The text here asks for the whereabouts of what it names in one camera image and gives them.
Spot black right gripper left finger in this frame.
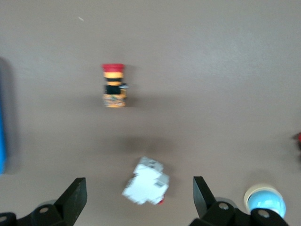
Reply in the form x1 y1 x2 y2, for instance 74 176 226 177
0 177 88 226

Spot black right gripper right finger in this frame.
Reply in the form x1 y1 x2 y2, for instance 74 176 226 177
188 175 290 226

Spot blue call bell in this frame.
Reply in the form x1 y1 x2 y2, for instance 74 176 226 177
244 183 287 218

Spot white circuit breaker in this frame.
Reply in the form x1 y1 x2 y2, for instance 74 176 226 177
121 156 170 206

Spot blue plastic tray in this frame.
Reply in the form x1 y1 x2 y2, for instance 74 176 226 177
0 58 8 175

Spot red mushroom push button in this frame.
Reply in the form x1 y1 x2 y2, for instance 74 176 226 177
293 131 301 151

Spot red yellow emergency stop button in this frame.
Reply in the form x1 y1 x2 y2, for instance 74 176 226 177
101 63 129 108

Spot brown table mat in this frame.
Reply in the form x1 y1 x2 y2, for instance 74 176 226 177
0 0 301 226

